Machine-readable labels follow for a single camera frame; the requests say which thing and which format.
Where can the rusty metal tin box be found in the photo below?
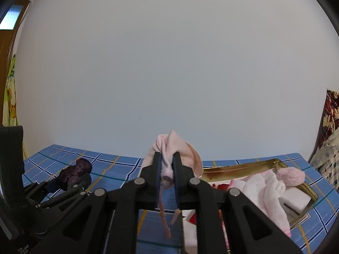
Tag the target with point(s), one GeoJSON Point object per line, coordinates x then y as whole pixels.
{"type": "Point", "coordinates": [238, 165]}

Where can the white foam sponge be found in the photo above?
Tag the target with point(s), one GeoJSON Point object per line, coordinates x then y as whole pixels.
{"type": "Point", "coordinates": [296, 198]}

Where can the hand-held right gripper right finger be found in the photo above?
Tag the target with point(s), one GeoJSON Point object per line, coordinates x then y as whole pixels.
{"type": "Point", "coordinates": [176, 182]}

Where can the grey plaid quilt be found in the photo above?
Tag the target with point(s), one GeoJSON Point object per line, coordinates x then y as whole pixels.
{"type": "Point", "coordinates": [327, 153]}

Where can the dark red flat item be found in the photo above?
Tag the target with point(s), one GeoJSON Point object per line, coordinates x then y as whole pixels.
{"type": "Point", "coordinates": [193, 217]}

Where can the small transom window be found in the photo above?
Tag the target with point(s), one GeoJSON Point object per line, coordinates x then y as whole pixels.
{"type": "Point", "coordinates": [12, 16]}

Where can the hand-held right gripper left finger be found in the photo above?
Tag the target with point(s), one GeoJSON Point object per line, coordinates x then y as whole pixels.
{"type": "Point", "coordinates": [158, 180]}

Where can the brown wooden door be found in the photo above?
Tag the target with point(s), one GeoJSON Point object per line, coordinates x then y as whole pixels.
{"type": "Point", "coordinates": [5, 58]}

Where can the blue plaid bed sheet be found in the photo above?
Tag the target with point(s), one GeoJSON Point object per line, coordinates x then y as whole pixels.
{"type": "Point", "coordinates": [119, 164]}

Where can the dark purple scrunchie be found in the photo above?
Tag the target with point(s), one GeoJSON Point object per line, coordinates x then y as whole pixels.
{"type": "Point", "coordinates": [79, 168]}

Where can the yellow green hanging cloth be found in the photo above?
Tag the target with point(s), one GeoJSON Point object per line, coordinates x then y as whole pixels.
{"type": "Point", "coordinates": [10, 98]}

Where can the light pink underwear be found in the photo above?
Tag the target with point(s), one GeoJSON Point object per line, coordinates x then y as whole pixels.
{"type": "Point", "coordinates": [169, 148]}

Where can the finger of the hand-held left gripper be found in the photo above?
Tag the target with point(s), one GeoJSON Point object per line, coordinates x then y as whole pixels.
{"type": "Point", "coordinates": [74, 187]}
{"type": "Point", "coordinates": [45, 185]}

